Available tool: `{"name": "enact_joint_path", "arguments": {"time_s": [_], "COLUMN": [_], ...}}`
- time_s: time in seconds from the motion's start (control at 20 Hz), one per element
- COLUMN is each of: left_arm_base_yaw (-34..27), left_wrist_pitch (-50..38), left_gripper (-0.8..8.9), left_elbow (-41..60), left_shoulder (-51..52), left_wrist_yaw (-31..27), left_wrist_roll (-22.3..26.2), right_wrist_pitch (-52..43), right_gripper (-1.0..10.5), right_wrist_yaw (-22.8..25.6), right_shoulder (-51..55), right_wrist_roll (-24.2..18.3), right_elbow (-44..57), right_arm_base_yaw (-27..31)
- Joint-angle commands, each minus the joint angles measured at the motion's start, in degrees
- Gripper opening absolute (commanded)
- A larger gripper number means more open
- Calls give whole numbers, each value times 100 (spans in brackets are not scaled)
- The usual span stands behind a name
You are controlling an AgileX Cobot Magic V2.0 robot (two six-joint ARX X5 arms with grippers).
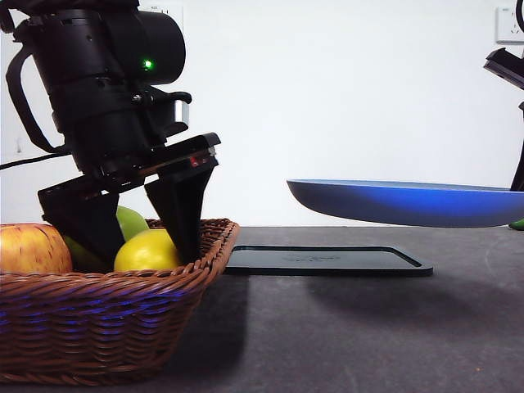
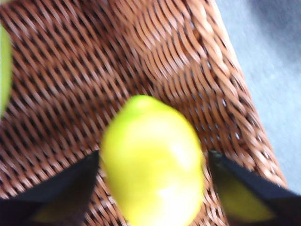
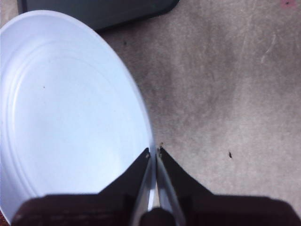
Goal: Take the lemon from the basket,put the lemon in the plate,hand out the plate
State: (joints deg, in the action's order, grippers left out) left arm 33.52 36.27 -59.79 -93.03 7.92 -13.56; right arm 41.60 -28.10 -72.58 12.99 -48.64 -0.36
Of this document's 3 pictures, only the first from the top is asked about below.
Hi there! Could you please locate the blue plate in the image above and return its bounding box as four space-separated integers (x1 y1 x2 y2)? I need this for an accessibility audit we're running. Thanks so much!
286 178 524 229

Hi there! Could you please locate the green apple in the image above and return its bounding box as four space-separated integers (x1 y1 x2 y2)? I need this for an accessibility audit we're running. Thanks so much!
63 206 151 273

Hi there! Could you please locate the red yellow apple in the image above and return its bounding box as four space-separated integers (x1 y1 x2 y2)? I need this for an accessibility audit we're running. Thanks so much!
0 223 74 274

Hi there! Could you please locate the black flat tray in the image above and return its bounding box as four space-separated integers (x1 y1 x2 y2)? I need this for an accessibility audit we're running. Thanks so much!
224 244 434 277

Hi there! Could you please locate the brown wicker basket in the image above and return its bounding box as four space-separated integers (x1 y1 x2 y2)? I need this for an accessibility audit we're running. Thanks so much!
0 218 242 386

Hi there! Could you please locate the black cable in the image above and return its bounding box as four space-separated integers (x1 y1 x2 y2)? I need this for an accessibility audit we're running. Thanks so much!
0 51 73 171

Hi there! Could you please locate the yellow lemon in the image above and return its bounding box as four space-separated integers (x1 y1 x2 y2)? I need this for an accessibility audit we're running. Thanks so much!
113 228 183 272

